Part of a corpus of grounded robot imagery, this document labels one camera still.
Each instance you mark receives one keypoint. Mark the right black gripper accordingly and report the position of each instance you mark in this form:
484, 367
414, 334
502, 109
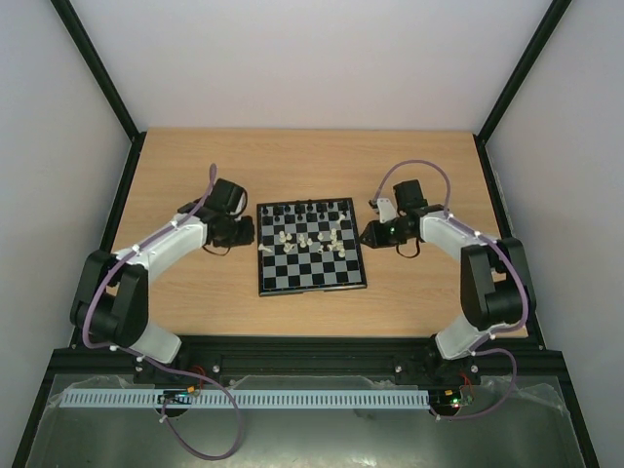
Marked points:
378, 234

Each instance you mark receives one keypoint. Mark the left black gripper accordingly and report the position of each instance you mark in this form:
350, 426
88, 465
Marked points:
248, 238

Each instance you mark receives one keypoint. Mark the black grey chessboard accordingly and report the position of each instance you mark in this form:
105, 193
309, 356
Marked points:
316, 248

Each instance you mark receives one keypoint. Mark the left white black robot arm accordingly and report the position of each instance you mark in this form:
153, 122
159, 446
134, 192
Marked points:
111, 304

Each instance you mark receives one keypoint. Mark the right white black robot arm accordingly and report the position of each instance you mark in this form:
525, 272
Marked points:
496, 294

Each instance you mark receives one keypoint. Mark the fallen white chess piece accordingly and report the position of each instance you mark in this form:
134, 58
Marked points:
264, 248

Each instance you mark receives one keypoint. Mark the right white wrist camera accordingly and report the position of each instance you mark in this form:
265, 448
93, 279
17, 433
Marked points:
385, 209

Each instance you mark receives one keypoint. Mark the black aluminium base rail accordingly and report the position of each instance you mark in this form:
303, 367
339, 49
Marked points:
404, 361

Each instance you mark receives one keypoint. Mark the white slotted cable duct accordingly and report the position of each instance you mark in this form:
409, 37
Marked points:
247, 399

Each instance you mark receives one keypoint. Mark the left black frame post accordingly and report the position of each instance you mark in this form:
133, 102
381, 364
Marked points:
89, 53

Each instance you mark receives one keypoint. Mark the black frame post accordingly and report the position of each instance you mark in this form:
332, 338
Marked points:
89, 53
536, 44

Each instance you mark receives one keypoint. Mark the right black frame post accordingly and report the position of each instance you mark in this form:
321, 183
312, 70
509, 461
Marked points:
536, 44

